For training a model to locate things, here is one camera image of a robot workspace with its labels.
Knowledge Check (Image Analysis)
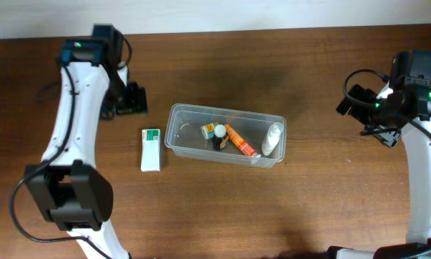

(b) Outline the white green medicine box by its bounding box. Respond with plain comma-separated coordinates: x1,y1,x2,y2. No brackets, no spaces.
140,129,161,172

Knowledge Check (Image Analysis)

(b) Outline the small gold-lid jar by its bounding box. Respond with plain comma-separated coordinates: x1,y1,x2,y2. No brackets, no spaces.
201,122,218,140

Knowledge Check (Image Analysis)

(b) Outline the white spray bottle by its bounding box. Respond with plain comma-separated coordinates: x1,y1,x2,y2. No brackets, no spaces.
261,122,284,156

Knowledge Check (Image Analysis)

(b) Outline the dark bottle white cap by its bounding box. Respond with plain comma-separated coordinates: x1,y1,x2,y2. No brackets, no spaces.
212,124,229,151

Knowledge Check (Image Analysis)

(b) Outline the orange tablet tube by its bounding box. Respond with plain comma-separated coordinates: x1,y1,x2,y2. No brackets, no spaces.
225,124,260,158

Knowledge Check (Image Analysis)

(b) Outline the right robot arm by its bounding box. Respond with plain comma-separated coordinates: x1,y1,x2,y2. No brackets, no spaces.
327,83,431,259

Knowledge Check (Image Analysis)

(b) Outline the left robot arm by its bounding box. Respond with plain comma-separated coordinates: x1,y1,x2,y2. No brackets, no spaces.
15,36,148,258

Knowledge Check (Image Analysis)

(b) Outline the clear plastic container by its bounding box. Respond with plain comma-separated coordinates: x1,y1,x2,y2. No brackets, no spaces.
165,104,287,168

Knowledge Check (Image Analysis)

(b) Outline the right black cable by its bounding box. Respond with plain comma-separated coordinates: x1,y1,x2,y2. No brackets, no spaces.
342,68,431,159

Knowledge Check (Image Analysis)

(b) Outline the black cable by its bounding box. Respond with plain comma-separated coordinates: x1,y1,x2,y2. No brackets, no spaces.
9,34,133,259
342,68,431,159

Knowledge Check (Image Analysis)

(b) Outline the left black cable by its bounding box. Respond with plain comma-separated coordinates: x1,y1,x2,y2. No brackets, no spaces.
9,34,133,259

